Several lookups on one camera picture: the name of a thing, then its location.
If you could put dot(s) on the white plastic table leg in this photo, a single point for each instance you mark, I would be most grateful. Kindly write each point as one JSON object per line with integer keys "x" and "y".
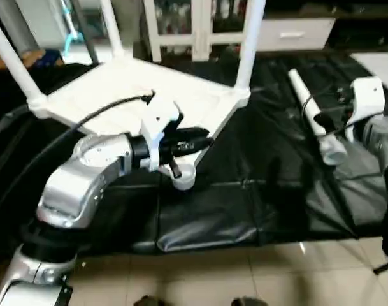
{"x": 251, "y": 44}
{"x": 308, "y": 108}
{"x": 12, "y": 57}
{"x": 114, "y": 32}

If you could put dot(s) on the white plastic table top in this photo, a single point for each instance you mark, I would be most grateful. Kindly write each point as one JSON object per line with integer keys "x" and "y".
{"x": 117, "y": 89}

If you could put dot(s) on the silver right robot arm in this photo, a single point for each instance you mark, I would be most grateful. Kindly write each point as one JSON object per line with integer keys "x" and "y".
{"x": 381, "y": 137}

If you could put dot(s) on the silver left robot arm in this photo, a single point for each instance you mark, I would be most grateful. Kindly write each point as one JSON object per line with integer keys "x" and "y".
{"x": 79, "y": 185}

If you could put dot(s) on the white sheet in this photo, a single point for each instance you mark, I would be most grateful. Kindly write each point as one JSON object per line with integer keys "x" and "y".
{"x": 378, "y": 67}

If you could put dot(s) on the black work mat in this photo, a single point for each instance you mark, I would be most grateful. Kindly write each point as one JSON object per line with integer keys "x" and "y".
{"x": 244, "y": 204}

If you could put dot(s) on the white low drawer unit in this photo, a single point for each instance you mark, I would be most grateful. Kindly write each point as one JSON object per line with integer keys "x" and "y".
{"x": 295, "y": 33}

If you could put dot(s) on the white glass-door cabinet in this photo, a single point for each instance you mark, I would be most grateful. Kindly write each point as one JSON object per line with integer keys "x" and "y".
{"x": 194, "y": 25}

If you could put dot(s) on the grey metal pole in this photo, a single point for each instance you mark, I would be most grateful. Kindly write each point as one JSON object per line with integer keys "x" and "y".
{"x": 85, "y": 32}

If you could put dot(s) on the blue cardboard box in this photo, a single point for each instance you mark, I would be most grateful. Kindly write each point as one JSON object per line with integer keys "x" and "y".
{"x": 47, "y": 58}

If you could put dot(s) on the black stand leg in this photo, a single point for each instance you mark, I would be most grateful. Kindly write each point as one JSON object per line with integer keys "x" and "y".
{"x": 381, "y": 268}

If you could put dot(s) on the dark robot right foot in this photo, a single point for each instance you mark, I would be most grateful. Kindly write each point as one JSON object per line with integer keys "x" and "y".
{"x": 248, "y": 301}

